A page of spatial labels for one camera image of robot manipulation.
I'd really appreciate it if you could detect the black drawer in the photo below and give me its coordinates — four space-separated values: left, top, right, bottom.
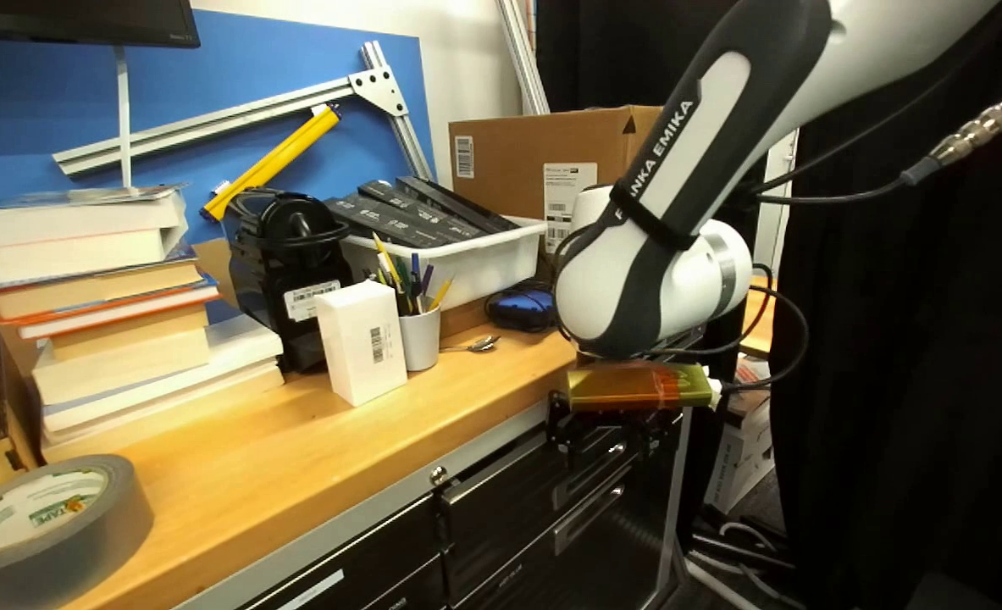
234 494 448 610
440 421 637 607
458 462 679 610

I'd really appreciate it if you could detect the white metal stand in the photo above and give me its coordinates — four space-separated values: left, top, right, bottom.
649 407 768 610

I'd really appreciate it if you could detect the white cardboard box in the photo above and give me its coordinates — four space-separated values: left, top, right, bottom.
702 356 778 516

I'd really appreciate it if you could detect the blue computer mouse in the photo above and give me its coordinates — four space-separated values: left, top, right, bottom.
484 283 558 334

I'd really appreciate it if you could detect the white cup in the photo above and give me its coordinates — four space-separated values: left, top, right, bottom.
397 302 443 373

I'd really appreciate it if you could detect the white plastic bin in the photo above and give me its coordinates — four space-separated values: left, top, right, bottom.
339 215 549 313

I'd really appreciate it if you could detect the bundle of pens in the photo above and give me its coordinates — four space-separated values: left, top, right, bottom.
363 232 457 317

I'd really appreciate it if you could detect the white carton box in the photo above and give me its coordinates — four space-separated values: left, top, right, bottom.
313 280 409 408

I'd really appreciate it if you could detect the brown cardboard box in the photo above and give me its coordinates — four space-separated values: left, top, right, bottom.
448 104 664 256

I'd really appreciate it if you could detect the row of black boxes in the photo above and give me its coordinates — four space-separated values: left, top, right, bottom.
324 175 521 249

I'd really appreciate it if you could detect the black curtain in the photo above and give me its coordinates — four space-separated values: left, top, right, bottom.
534 0 1002 610

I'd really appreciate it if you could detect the black coffee machine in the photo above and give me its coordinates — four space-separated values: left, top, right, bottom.
223 187 356 374

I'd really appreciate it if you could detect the aluminium extrusion bar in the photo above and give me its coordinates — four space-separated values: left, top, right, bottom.
497 0 551 117

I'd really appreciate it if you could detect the yellow bar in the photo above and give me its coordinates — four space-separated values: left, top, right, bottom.
201 103 343 224

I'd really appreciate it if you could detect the stack of books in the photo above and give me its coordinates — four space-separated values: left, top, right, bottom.
0 184 286 447

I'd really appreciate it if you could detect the blue board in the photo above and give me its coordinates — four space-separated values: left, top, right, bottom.
0 10 435 304

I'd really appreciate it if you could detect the black monitor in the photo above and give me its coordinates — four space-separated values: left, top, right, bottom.
0 0 202 49

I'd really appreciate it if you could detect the silver drawer handle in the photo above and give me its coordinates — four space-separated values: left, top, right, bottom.
551 481 633 557
443 428 630 509

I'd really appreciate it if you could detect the aluminium extrusion frame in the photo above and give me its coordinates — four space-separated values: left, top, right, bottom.
52 40 435 182

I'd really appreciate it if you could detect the roll of grey duct tape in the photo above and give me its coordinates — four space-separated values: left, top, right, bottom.
0 454 155 610

